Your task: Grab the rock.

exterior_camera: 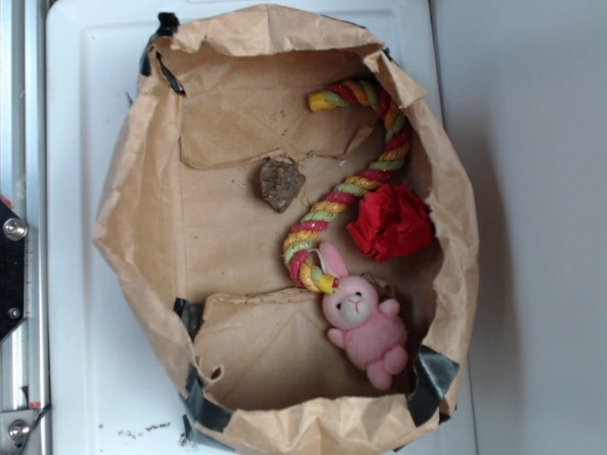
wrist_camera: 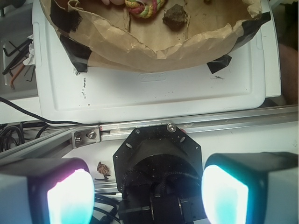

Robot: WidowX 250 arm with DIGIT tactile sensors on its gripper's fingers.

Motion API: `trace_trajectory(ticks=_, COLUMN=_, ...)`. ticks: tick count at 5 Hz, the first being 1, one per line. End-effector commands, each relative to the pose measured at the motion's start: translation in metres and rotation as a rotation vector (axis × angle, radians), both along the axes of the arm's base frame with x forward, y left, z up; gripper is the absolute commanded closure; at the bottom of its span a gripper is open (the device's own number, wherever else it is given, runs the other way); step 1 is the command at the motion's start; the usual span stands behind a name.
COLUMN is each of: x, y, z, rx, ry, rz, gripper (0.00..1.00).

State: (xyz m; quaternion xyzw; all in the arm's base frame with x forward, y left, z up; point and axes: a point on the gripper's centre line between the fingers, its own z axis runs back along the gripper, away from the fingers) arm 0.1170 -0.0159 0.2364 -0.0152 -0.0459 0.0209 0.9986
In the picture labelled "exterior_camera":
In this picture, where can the brown rock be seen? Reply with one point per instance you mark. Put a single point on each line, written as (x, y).
(279, 183)

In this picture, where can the brown paper bag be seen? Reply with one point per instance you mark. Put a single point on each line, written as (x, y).
(199, 252)

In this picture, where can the red crumpled paper ball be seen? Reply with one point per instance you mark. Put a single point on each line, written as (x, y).
(392, 222)

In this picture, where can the pink plush bunny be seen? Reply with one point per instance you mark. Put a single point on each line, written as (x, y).
(368, 329)

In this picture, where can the white plastic tray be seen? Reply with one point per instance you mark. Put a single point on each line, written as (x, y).
(109, 393)

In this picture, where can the multicolour twisted rope toy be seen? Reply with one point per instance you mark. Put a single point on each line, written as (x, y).
(300, 240)

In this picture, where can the black metal bracket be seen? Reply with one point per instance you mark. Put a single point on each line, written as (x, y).
(14, 232)

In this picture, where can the aluminium frame rail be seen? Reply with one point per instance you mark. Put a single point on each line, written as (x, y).
(25, 383)

